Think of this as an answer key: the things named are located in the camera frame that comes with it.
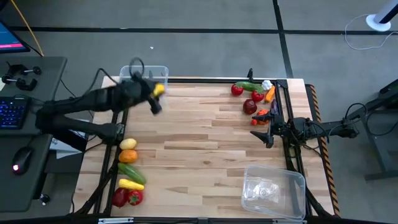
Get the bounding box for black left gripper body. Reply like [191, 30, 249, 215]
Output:
[119, 74, 158, 108]

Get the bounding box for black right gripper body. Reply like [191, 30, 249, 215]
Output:
[267, 110, 295, 142]

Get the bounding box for dark red apple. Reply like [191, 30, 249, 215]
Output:
[243, 98, 258, 116]

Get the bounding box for orange carrot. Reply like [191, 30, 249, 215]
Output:
[264, 85, 276, 103]

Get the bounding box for green cucumber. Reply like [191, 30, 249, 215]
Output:
[117, 162, 147, 185]
[234, 81, 264, 93]

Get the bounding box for yellow potato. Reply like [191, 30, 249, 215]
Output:
[119, 138, 138, 151]

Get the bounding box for orange fruit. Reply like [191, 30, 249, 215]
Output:
[118, 149, 139, 164]

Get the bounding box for yellow corn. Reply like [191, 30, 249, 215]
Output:
[118, 178, 146, 191]

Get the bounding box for bright red bell pepper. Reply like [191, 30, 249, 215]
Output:
[126, 190, 144, 207]

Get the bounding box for dark red bell pepper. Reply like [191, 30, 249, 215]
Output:
[111, 187, 129, 208]

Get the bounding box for clear plastic bin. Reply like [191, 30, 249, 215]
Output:
[119, 64, 169, 94]
[241, 164, 307, 220]

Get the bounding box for yellow black hazard strip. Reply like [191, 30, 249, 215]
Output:
[306, 83, 340, 217]

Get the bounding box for black desk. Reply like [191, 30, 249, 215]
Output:
[0, 55, 68, 212]

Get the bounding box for white paper sheets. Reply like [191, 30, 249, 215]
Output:
[51, 136, 90, 159]

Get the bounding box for dark grey metal stand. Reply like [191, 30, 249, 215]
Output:
[360, 77, 398, 181]

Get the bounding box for black metal clamp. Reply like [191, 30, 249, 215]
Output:
[1, 74, 38, 91]
[6, 63, 42, 77]

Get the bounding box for black backlit keyboard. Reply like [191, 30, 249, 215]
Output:
[0, 95, 32, 130]

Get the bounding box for black computer mouse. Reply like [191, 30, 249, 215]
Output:
[11, 146, 34, 175]

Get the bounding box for computer monitor with blue screen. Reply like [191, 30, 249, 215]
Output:
[0, 20, 31, 54]

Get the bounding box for white floor stand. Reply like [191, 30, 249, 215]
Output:
[366, 0, 398, 32]

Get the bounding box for black metal table frame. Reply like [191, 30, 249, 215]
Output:
[70, 68, 335, 220]

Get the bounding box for white floor cable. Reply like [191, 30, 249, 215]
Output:
[344, 14, 398, 50]

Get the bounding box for yellow cable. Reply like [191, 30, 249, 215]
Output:
[10, 0, 44, 57]

